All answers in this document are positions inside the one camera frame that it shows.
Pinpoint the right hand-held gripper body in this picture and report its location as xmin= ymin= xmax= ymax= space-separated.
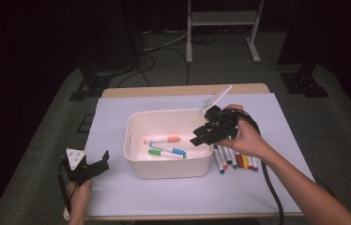
xmin=199 ymin=84 xmax=239 ymax=145

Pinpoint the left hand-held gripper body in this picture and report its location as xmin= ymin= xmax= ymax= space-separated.
xmin=60 ymin=147 xmax=97 ymax=186

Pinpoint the light blue marker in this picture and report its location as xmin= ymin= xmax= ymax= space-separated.
xmin=148 ymin=142 xmax=187 ymax=157

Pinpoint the peach marker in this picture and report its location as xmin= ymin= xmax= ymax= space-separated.
xmin=143 ymin=136 xmax=181 ymax=145

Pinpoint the dark blue marker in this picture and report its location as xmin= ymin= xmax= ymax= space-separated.
xmin=213 ymin=144 xmax=225 ymax=174

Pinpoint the orange marker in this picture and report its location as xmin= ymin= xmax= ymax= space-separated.
xmin=215 ymin=144 xmax=229 ymax=171

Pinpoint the black marker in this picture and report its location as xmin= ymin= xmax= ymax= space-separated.
xmin=222 ymin=146 xmax=233 ymax=165

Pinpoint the dark green marker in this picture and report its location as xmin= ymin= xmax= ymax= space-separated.
xmin=228 ymin=148 xmax=238 ymax=170

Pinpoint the yellow marker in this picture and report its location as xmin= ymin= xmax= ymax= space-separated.
xmin=240 ymin=154 xmax=250 ymax=170

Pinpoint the white plastic bin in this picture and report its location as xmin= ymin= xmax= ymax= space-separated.
xmin=123 ymin=108 xmax=215 ymax=180

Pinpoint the person's left hand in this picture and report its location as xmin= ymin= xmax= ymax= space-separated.
xmin=66 ymin=178 xmax=95 ymax=216

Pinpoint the person's right hand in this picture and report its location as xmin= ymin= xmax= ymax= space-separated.
xmin=217 ymin=104 xmax=273 ymax=160

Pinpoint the light purple table mat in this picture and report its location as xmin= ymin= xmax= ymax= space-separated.
xmin=84 ymin=92 xmax=315 ymax=218

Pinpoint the black stand base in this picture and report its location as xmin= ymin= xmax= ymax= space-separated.
xmin=69 ymin=67 xmax=113 ymax=102

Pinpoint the white metal stand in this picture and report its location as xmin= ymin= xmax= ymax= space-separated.
xmin=185 ymin=0 xmax=266 ymax=65

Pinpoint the dark cabinet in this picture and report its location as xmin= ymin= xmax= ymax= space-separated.
xmin=79 ymin=0 xmax=144 ymax=74

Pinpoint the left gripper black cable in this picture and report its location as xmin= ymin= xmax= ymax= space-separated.
xmin=56 ymin=160 xmax=73 ymax=216

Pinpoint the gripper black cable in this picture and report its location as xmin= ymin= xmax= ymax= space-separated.
xmin=226 ymin=109 xmax=285 ymax=225
xmin=56 ymin=160 xmax=73 ymax=216

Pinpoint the black floor cable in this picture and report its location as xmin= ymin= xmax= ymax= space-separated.
xmin=116 ymin=52 xmax=158 ymax=88
xmin=160 ymin=46 xmax=191 ymax=87

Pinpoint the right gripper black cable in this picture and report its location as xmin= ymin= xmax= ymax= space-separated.
xmin=226 ymin=109 xmax=285 ymax=225

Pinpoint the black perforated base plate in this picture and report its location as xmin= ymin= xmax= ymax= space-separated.
xmin=279 ymin=64 xmax=330 ymax=98

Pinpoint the white floor cable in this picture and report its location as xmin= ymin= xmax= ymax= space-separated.
xmin=142 ymin=31 xmax=193 ymax=53

